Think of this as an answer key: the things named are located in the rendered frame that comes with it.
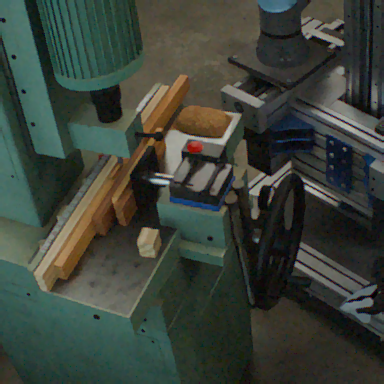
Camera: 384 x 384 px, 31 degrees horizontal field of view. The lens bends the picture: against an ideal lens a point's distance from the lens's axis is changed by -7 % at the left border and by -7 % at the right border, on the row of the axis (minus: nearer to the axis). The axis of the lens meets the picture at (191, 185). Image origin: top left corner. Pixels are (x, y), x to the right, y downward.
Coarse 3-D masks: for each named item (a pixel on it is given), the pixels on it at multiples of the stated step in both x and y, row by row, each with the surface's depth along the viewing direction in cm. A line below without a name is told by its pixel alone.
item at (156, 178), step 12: (144, 156) 145; (156, 156) 148; (144, 168) 144; (156, 168) 149; (132, 180) 142; (144, 180) 145; (156, 180) 145; (168, 180) 144; (144, 192) 146; (144, 204) 147
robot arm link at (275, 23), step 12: (264, 0) 182; (276, 0) 180; (288, 0) 180; (300, 0) 184; (264, 12) 185; (276, 12) 182; (288, 12) 182; (300, 12) 186; (264, 24) 188; (276, 24) 185; (288, 24) 185; (300, 24) 189
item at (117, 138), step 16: (80, 112) 146; (96, 112) 145; (128, 112) 143; (80, 128) 143; (96, 128) 142; (112, 128) 140; (128, 128) 140; (80, 144) 147; (96, 144) 145; (112, 144) 143; (128, 144) 142
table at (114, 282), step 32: (160, 160) 158; (160, 192) 151; (128, 224) 145; (160, 224) 144; (96, 256) 140; (128, 256) 139; (160, 256) 138; (192, 256) 144; (224, 256) 141; (64, 288) 134; (96, 288) 134; (128, 288) 133; (160, 288) 139; (96, 320) 134; (128, 320) 129
